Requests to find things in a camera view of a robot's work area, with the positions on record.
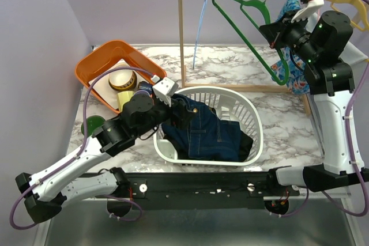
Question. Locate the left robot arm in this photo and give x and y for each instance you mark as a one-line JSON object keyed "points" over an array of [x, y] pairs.
{"points": [[45, 193]]}

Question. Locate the blue denim shorts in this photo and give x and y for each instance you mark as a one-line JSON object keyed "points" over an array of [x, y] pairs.
{"points": [[205, 115]]}

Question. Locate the white plastic laundry basket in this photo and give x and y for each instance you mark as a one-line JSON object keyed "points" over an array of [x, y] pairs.
{"points": [[229, 105]]}

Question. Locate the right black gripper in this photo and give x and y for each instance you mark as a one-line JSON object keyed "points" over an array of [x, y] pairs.
{"points": [[272, 31]]}

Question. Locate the light blue wire hanger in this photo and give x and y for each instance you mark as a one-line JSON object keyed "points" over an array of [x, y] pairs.
{"points": [[201, 18]]}

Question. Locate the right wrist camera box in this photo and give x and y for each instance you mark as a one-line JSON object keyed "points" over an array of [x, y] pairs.
{"points": [[311, 7]]}

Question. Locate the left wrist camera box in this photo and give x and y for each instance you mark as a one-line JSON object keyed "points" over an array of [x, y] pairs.
{"points": [[164, 89]]}

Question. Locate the black mounting base bar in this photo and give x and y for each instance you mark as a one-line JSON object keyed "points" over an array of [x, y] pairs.
{"points": [[185, 191]]}

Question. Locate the blue floral garment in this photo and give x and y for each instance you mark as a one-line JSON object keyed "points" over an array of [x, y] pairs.
{"points": [[296, 82]]}

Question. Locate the patterned ceramic bowl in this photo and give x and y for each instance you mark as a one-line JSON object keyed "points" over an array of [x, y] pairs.
{"points": [[122, 79]]}

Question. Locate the yellow plastic hanger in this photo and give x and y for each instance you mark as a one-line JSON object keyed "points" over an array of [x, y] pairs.
{"points": [[360, 19]]}

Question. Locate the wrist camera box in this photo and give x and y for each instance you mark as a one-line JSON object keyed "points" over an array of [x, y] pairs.
{"points": [[164, 89], [311, 7]]}

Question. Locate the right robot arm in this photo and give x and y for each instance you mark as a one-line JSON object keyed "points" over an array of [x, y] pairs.
{"points": [[331, 84]]}

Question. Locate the yellow cup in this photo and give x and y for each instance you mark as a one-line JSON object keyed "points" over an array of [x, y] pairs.
{"points": [[122, 98]]}

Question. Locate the green floral mug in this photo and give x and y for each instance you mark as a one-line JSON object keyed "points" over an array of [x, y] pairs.
{"points": [[92, 123]]}

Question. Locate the light grey cloth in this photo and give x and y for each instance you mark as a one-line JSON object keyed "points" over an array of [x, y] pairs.
{"points": [[350, 55]]}

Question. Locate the white square plate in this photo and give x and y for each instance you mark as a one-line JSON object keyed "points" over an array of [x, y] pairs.
{"points": [[103, 89]]}

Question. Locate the dark blue striped cup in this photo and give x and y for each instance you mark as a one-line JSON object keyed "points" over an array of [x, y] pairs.
{"points": [[146, 87]]}

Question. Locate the orange plastic bin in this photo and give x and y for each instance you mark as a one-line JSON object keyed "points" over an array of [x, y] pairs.
{"points": [[109, 55]]}

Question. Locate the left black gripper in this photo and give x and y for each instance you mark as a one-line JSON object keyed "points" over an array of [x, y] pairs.
{"points": [[185, 116]]}

